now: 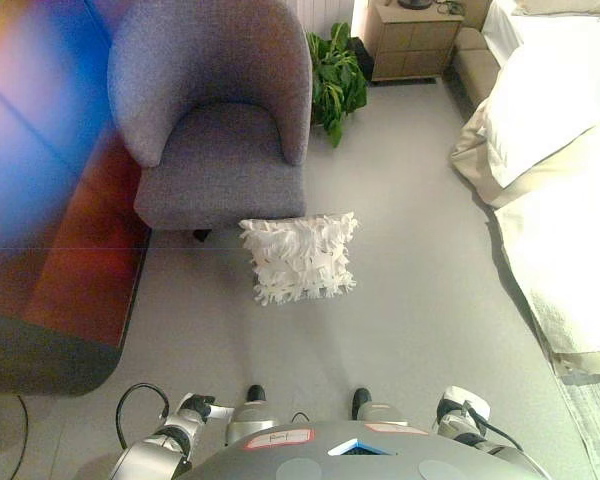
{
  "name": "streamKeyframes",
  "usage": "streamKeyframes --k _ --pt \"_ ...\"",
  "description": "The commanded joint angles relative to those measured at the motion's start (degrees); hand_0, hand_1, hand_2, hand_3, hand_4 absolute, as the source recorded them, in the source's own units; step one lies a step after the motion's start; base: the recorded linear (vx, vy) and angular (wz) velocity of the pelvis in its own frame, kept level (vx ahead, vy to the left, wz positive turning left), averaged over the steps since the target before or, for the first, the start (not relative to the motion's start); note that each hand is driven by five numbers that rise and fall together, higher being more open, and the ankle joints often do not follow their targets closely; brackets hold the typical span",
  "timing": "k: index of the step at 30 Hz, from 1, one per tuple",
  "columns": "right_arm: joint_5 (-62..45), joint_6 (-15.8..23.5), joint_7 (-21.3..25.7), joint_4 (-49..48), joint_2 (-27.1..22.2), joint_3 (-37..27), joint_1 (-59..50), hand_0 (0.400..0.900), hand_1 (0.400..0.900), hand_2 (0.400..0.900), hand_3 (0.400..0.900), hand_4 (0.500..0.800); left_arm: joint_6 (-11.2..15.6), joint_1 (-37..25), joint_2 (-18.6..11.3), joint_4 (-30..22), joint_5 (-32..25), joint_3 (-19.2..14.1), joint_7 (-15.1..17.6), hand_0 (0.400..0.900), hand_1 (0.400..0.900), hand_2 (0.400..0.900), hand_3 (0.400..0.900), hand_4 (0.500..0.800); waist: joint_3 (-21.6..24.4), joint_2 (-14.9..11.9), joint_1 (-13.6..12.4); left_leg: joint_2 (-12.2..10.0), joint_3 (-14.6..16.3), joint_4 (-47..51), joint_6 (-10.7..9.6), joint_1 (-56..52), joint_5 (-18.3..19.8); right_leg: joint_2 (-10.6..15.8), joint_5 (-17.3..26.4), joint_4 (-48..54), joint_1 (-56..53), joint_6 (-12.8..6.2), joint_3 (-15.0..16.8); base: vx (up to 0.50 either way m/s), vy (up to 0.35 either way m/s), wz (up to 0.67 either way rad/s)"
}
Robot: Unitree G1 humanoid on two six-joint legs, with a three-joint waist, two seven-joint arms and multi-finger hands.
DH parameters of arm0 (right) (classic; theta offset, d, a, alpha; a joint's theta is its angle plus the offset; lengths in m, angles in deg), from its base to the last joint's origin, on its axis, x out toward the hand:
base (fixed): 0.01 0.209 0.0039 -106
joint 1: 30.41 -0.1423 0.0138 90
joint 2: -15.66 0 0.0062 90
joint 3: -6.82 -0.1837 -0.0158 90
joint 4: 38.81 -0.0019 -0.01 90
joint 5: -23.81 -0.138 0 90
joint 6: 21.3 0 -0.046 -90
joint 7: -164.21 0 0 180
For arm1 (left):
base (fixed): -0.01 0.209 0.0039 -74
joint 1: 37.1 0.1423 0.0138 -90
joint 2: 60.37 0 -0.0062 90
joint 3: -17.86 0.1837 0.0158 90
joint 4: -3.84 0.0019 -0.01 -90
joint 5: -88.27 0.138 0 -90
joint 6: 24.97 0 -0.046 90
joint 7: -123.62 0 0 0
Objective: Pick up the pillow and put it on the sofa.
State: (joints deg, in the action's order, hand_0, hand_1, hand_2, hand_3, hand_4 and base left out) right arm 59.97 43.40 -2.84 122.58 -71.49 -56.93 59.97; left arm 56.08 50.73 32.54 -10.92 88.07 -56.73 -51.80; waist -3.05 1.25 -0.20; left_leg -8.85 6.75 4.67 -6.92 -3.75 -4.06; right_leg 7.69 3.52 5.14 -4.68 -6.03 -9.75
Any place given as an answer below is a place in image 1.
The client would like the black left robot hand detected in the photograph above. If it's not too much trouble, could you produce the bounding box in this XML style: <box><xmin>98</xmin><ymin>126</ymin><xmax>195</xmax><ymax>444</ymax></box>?
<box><xmin>179</xmin><ymin>393</ymin><xmax>234</xmax><ymax>426</ymax></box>

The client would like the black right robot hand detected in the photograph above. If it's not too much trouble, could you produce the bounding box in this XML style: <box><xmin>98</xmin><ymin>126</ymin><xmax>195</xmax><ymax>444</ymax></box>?
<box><xmin>432</xmin><ymin>384</ymin><xmax>492</xmax><ymax>437</ymax></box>

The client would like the white fringed throw pillow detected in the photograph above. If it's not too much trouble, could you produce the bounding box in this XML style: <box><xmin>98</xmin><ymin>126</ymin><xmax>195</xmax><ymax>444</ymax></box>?
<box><xmin>237</xmin><ymin>210</ymin><xmax>359</xmax><ymax>308</ymax></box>

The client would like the silver left robot leg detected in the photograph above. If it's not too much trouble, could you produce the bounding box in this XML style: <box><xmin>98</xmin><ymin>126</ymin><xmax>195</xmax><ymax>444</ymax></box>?
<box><xmin>224</xmin><ymin>399</ymin><xmax>281</xmax><ymax>446</ymax></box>

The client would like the black right robot foot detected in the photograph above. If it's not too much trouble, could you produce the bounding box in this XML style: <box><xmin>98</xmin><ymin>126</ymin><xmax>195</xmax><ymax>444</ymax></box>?
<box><xmin>351</xmin><ymin>387</ymin><xmax>374</xmax><ymax>419</ymax></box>

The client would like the grey robot torso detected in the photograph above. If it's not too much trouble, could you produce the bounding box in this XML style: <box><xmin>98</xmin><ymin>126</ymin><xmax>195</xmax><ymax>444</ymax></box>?
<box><xmin>179</xmin><ymin>418</ymin><xmax>551</xmax><ymax>480</ymax></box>

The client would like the grey patterned rug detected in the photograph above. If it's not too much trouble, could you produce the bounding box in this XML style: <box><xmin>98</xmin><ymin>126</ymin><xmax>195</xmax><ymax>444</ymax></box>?
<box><xmin>554</xmin><ymin>368</ymin><xmax>600</xmax><ymax>480</ymax></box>

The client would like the beige quilted bed cover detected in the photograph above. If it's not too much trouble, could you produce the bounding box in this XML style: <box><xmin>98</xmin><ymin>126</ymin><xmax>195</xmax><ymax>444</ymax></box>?
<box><xmin>449</xmin><ymin>99</ymin><xmax>600</xmax><ymax>376</ymax></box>

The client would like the reddish brown wooden desk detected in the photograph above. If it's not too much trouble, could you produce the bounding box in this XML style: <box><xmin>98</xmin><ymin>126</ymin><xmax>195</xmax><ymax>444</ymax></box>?
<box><xmin>0</xmin><ymin>0</ymin><xmax>154</xmax><ymax>397</ymax></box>

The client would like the grey fabric armchair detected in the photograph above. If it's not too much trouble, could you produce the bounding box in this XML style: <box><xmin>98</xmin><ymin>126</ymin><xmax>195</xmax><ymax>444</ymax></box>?
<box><xmin>106</xmin><ymin>0</ymin><xmax>315</xmax><ymax>244</ymax></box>

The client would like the white bed duvet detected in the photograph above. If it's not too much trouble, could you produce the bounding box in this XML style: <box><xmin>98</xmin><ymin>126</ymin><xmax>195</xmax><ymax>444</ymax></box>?
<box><xmin>479</xmin><ymin>0</ymin><xmax>600</xmax><ymax>191</ymax></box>

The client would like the green leafy potted plant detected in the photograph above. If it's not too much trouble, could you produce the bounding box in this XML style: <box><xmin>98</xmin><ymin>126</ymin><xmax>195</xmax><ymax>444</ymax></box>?
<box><xmin>305</xmin><ymin>21</ymin><xmax>370</xmax><ymax>149</ymax></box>

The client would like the black waste bin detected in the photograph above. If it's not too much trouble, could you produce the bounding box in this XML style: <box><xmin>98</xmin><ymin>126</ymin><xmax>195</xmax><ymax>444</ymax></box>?
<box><xmin>348</xmin><ymin>37</ymin><xmax>377</xmax><ymax>87</ymax></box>

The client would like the beige wooden nightstand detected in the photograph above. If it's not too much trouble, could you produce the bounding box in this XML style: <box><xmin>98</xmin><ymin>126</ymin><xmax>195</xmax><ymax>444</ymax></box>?
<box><xmin>367</xmin><ymin>0</ymin><xmax>465</xmax><ymax>84</ymax></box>

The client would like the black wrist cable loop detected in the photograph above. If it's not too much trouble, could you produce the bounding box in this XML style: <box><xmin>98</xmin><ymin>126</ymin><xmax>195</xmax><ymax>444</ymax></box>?
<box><xmin>115</xmin><ymin>382</ymin><xmax>172</xmax><ymax>451</ymax></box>

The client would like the black floor cable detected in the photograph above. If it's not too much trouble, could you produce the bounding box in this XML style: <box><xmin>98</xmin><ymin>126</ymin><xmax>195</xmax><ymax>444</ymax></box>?
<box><xmin>0</xmin><ymin>393</ymin><xmax>30</xmax><ymax>480</ymax></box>

